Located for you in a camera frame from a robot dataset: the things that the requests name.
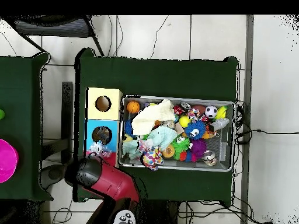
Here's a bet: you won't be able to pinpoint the pink round bowl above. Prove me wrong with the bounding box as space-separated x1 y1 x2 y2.
0 138 19 184

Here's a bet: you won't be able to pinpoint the cream waffle cloth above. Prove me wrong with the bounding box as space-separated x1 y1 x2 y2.
131 99 177 136

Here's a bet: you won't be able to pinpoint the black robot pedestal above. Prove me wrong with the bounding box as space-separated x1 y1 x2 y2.
142 199 182 224

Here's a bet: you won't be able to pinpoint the wooden box with three holes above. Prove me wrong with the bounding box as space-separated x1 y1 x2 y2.
81 87 124 167

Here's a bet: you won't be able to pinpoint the green spiky toy with eyes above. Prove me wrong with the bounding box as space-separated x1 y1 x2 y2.
171 135 192 160

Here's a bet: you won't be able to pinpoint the black chair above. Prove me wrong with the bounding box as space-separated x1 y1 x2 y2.
4 15 106 57

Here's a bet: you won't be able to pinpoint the small orange basketball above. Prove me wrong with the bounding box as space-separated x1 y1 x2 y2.
126 100 141 114

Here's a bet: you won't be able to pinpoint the blue spiky toy small eyes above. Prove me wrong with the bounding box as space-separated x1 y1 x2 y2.
184 120 207 141

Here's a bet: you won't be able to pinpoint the dark green table cloth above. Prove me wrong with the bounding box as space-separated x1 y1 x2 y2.
73 47 240 203
0 52 53 202

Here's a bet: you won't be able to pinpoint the blue spiky toy big eyes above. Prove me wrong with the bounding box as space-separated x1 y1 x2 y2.
123 119 137 138

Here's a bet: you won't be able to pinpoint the grey oval stand base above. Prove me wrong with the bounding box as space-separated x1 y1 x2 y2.
40 163 67 190

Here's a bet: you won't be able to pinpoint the black flat panel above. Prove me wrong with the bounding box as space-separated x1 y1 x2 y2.
61 81 74 165

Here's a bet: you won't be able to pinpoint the polka dot cloth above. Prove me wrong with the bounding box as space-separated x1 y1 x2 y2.
138 139 164 171

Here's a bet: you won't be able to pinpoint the small soccer ball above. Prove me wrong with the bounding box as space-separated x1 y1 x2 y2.
204 105 218 119

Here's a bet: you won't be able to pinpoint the black cable with plug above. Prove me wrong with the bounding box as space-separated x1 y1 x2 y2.
235 128 299 136

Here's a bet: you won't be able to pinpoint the shallow silver mesh bin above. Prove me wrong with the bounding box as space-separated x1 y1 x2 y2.
117 94 237 173

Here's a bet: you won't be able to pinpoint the purple knobbly toy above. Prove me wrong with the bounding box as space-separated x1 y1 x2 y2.
190 138 208 160

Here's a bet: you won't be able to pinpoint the grey floor cable cover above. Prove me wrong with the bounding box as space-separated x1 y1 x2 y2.
240 15 255 224

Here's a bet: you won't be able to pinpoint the grey crushed bottle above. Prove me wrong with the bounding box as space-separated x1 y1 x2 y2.
208 117 231 132

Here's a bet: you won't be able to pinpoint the mint green waffle cloth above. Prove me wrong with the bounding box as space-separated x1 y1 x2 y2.
121 125 178 160

